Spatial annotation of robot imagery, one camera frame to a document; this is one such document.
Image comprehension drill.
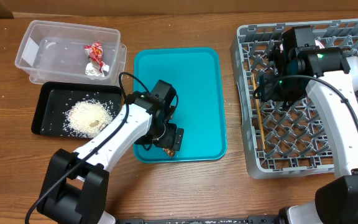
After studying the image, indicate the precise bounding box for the white rice pile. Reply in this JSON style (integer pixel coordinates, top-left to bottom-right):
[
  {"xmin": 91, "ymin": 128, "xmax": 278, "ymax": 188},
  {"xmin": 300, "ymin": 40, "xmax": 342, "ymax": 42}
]
[{"xmin": 62, "ymin": 99, "xmax": 117, "ymax": 138}]

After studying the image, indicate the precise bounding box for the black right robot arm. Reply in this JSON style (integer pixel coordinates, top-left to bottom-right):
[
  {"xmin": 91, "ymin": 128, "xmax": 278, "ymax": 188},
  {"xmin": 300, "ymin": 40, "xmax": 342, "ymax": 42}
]
[{"xmin": 253, "ymin": 26, "xmax": 358, "ymax": 223}]

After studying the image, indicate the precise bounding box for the black tray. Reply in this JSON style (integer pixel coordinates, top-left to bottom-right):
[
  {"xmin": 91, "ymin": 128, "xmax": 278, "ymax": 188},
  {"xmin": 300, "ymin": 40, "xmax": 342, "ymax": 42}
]
[{"xmin": 31, "ymin": 82, "xmax": 121, "ymax": 139}]

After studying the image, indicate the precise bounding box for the clear plastic waste bin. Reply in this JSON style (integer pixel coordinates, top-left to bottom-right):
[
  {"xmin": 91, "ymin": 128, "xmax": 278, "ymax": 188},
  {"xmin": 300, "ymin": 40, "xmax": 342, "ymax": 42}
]
[{"xmin": 15, "ymin": 20, "xmax": 127, "ymax": 85}]

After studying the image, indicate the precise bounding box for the brown food scrap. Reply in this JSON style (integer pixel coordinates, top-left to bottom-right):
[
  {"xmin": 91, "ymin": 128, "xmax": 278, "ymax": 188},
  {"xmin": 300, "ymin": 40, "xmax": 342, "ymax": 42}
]
[{"xmin": 163, "ymin": 148, "xmax": 175, "ymax": 157}]

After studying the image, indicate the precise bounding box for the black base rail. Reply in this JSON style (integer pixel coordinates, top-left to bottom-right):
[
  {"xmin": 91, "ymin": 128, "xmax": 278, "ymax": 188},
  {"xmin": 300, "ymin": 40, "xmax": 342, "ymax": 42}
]
[{"xmin": 116, "ymin": 215, "xmax": 286, "ymax": 224}]

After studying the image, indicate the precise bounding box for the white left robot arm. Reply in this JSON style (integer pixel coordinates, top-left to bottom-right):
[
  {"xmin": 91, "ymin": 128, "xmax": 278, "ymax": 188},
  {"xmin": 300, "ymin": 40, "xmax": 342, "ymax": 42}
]
[{"xmin": 29, "ymin": 80, "xmax": 184, "ymax": 224}]

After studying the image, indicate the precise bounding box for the red snack wrapper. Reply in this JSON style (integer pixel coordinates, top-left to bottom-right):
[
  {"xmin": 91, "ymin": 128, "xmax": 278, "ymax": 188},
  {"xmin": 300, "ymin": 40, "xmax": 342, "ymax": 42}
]
[{"xmin": 84, "ymin": 42, "xmax": 104, "ymax": 72}]

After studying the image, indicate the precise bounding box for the crumpled white tissue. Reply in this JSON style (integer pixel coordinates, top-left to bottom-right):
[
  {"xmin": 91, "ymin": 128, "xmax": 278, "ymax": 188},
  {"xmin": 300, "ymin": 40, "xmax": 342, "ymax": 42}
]
[{"xmin": 85, "ymin": 62, "xmax": 110, "ymax": 77}]

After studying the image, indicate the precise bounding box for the pink bowl with rice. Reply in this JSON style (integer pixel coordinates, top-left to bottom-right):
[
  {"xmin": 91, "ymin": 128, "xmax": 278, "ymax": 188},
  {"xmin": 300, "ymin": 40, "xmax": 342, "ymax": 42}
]
[{"xmin": 314, "ymin": 40, "xmax": 325, "ymax": 49}]

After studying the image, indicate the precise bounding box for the grey dishwasher rack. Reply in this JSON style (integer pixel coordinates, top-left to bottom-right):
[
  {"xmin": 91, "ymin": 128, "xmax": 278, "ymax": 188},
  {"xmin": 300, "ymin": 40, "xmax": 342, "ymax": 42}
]
[{"xmin": 231, "ymin": 19, "xmax": 358, "ymax": 179}]

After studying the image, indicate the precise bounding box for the teal serving tray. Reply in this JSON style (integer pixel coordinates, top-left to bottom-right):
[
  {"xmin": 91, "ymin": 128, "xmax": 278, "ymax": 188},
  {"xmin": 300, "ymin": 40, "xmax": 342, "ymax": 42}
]
[{"xmin": 133, "ymin": 47, "xmax": 227, "ymax": 163}]

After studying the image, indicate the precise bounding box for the wooden chopstick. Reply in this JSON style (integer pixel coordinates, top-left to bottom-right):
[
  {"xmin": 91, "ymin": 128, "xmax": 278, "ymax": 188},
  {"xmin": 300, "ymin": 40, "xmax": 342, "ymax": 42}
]
[{"xmin": 252, "ymin": 75, "xmax": 265, "ymax": 150}]

